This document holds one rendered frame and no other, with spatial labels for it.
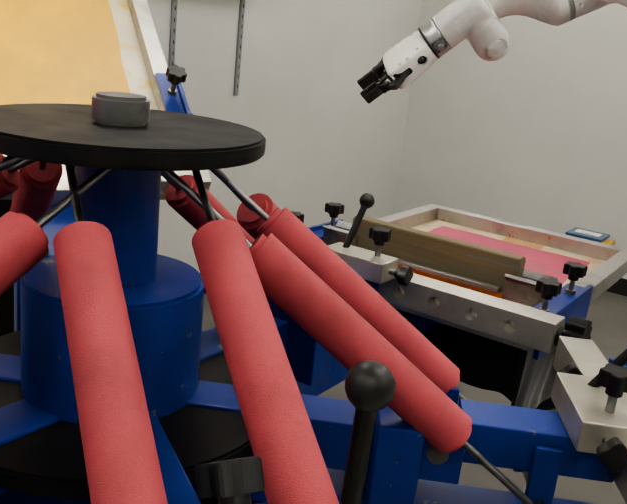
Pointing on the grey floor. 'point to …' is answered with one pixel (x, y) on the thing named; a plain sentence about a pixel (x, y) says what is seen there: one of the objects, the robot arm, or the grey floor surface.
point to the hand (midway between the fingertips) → (369, 87)
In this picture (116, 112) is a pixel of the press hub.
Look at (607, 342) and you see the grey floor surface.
